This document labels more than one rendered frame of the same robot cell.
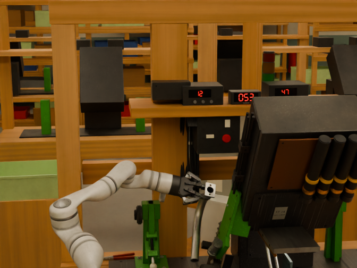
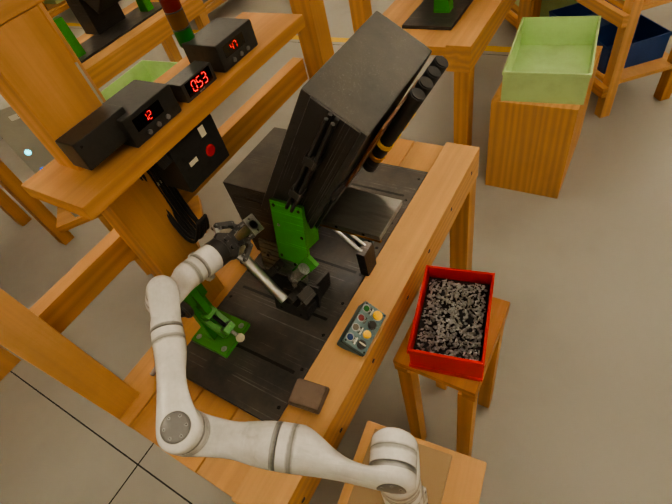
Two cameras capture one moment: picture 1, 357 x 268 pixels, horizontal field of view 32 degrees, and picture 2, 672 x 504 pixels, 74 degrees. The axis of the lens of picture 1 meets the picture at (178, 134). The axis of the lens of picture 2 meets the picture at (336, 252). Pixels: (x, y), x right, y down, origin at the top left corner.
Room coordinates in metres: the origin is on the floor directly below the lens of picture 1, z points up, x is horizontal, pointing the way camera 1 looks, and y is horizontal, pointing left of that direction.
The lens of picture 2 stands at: (1.40, 0.34, 2.08)
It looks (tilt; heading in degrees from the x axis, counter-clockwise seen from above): 48 degrees down; 319
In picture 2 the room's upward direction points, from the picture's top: 17 degrees counter-clockwise
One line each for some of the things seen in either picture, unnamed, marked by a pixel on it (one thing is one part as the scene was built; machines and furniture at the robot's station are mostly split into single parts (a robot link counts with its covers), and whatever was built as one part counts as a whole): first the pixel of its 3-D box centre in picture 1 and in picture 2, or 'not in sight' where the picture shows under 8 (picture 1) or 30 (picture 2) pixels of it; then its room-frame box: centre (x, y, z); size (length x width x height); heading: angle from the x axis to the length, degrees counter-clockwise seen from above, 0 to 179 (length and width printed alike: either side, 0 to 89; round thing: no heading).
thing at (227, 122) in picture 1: (215, 132); (186, 149); (2.45, -0.15, 1.42); 0.17 x 0.12 x 0.15; 96
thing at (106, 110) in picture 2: (170, 90); (98, 136); (2.44, 0.03, 1.59); 0.15 x 0.07 x 0.07; 96
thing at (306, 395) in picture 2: not in sight; (308, 394); (1.95, 0.12, 0.91); 0.10 x 0.08 x 0.03; 14
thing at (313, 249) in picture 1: (281, 231); (336, 207); (2.16, -0.37, 1.11); 0.39 x 0.16 x 0.03; 6
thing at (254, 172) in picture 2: (271, 220); (285, 195); (2.40, -0.38, 1.07); 0.30 x 0.18 x 0.34; 96
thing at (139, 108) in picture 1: (240, 105); (183, 94); (2.51, -0.25, 1.52); 0.90 x 0.25 x 0.04; 96
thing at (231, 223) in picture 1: (237, 215); (296, 226); (2.18, -0.22, 1.17); 0.13 x 0.12 x 0.20; 96
